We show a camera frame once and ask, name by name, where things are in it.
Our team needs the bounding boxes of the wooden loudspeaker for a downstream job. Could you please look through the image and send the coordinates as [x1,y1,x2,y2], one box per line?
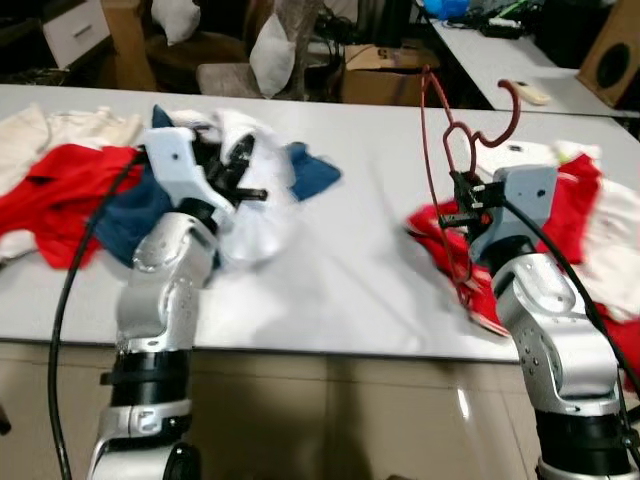
[577,0,640,109]

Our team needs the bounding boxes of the white drawer unit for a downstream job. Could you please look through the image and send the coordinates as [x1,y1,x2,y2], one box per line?
[40,0,111,69]

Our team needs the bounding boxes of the red crumpled garment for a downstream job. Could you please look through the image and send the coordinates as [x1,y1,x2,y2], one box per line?
[405,152,640,386]

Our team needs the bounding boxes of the beige remote control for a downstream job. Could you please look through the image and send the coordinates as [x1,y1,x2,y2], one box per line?
[508,82,553,107]

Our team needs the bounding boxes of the light grey right wrist camera mount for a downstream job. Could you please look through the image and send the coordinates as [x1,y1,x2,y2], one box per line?
[468,165,559,263]

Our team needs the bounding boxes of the white garment black label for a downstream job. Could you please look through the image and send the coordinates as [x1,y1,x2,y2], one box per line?
[478,140,561,173]

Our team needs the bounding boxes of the light grey left wrist camera mount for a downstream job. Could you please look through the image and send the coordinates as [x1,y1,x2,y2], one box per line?
[143,127,216,206]

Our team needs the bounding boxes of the red shirt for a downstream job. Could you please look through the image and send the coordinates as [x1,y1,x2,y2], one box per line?
[0,143,146,269]

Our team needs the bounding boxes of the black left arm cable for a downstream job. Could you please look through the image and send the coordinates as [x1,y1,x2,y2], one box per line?
[47,150,149,480]

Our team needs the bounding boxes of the blue plastic bag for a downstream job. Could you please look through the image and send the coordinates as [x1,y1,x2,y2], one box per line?
[420,0,471,21]

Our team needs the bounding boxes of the brown cardboard box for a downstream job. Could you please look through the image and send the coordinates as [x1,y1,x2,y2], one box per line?
[340,43,433,106]

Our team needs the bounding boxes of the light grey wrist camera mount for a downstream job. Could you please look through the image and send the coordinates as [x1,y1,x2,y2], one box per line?
[143,127,216,206]
[468,165,559,263]

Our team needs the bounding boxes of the patterned grey fabric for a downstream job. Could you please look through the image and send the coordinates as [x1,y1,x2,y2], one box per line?
[275,0,336,96]

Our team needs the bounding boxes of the brown round chair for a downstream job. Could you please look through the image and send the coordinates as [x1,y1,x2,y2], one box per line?
[145,28,251,93]

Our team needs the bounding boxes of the blue denim jacket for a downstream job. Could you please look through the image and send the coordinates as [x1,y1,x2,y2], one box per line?
[95,105,343,269]

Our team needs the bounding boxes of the red clothes hanger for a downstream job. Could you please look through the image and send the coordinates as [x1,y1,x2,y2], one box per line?
[418,66,524,311]

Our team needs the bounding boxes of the grey upholstered chair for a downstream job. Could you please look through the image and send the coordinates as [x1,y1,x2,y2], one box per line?
[195,60,306,101]

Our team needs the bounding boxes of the cream jeans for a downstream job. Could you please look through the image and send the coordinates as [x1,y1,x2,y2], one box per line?
[0,103,146,196]

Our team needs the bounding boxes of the white pillow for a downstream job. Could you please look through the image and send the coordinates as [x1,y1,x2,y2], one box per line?
[248,12,298,98]
[150,0,203,46]

